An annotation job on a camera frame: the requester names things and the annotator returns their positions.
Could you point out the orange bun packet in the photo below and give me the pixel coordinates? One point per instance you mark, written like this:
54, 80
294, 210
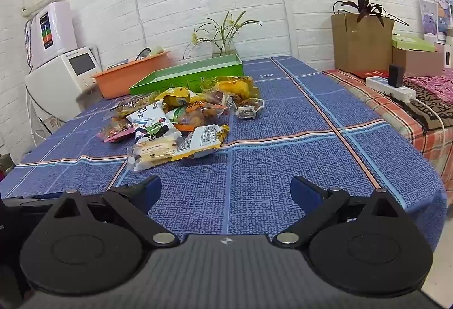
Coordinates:
194, 116

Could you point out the dark brown snack packet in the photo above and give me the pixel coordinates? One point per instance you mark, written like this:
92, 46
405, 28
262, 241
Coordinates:
131, 105

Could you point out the pink snack packet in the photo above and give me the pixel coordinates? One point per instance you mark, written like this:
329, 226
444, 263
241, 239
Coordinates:
115, 130

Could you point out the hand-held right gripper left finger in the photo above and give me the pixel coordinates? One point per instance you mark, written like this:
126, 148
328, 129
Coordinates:
151, 190

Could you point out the orange plaid cloth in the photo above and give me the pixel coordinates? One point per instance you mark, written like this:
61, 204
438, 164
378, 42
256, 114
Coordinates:
389, 110

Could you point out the orange plastic basin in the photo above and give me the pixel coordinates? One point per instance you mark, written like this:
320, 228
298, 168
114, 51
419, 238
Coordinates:
124, 80

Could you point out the brown cake packet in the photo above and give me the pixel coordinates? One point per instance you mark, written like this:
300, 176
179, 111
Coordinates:
249, 109

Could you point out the black power adapter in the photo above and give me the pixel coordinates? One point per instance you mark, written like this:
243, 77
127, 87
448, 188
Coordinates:
395, 75

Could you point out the white carton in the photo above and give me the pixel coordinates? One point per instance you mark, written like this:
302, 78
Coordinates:
440, 54

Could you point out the cream bread packet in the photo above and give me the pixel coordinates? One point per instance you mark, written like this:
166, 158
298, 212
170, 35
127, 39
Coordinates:
152, 153

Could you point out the green yellow-flowered plant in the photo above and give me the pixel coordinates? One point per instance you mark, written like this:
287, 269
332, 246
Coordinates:
223, 29

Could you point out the white power strip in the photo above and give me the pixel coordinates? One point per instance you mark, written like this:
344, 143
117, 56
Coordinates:
382, 84

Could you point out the yellow white-label snack packet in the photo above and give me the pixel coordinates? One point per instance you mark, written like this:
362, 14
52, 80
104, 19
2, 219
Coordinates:
201, 141

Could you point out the white wall water purifier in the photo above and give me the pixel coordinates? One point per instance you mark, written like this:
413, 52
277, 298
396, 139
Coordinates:
53, 33

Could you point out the flat green box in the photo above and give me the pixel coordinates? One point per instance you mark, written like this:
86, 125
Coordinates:
412, 41

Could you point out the yellow pastry packet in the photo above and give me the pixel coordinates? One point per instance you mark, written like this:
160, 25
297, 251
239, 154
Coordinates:
230, 86

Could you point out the white appliance with screen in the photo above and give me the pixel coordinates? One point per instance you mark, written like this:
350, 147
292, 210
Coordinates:
53, 82

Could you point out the blue patterned tablecloth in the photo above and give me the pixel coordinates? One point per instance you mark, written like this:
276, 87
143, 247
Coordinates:
283, 153

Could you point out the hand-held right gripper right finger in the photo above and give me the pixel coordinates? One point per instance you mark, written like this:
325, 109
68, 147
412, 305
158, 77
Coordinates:
303, 193

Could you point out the red book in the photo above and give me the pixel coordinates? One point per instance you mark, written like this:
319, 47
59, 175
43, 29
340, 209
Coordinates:
368, 73

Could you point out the brown leopard cloth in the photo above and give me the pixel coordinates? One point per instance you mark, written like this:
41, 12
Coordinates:
431, 107

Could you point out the green tray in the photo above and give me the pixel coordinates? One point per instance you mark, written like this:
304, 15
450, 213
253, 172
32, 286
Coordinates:
198, 77

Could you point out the cardboard box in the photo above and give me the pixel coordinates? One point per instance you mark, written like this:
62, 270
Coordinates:
414, 61

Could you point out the white cartoon snack packet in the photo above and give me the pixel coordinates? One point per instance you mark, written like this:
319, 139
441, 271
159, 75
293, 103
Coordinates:
152, 125

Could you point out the red plastic item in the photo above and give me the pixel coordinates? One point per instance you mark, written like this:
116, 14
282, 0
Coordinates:
5, 171

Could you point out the pink patterned cloth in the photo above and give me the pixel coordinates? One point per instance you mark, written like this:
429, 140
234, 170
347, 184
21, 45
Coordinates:
437, 82

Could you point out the red-brown snack packet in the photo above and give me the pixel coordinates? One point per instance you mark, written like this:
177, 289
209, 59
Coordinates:
217, 96

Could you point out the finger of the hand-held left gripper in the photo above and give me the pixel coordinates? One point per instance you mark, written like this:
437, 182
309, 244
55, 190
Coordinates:
33, 202

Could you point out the wall picture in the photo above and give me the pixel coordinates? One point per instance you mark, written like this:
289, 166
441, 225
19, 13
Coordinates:
437, 18

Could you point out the yellow green snack packet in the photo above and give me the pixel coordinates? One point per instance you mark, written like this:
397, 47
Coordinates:
177, 96

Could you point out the brown paper bag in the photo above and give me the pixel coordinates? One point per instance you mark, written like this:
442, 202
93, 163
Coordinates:
357, 43

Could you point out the purple leafy plant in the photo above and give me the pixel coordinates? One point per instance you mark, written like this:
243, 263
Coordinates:
363, 1

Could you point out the glass vase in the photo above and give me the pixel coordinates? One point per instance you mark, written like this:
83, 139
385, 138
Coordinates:
223, 47

